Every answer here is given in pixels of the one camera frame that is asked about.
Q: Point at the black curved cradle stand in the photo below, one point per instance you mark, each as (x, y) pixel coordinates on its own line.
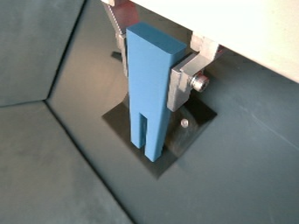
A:
(187, 122)

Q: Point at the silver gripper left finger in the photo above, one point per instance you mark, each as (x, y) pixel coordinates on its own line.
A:
(123, 16)

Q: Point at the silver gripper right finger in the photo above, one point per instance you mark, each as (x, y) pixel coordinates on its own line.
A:
(187, 76)

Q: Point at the blue slotted double-square peg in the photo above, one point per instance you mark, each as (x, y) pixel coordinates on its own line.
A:
(153, 53)

